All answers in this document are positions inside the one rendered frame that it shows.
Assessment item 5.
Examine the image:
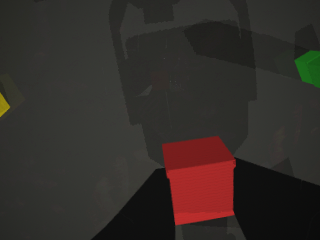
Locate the red block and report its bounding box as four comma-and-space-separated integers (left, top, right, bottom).
163, 136, 236, 225

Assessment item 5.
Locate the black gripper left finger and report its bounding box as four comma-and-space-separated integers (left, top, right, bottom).
91, 167, 176, 240

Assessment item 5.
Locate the green block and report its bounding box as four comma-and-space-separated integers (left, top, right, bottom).
295, 51, 320, 84
307, 56, 320, 88

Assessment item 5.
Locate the yellow cube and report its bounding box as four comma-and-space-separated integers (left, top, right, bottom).
0, 92, 11, 116

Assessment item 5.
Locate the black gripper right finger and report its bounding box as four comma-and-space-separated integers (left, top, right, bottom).
232, 157, 320, 240

